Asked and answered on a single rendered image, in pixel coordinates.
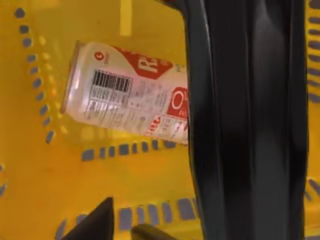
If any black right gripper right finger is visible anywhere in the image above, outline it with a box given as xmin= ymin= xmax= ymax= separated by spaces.
xmin=130 ymin=223 xmax=164 ymax=240

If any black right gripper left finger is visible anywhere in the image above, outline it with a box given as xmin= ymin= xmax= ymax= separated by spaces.
xmin=59 ymin=196 xmax=116 ymax=240

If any yellow basket with black handle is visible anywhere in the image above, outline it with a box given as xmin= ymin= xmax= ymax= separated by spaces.
xmin=0 ymin=0 xmax=320 ymax=240

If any white and red metal can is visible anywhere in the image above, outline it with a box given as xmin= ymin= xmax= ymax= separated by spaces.
xmin=60 ymin=41 xmax=190 ymax=145

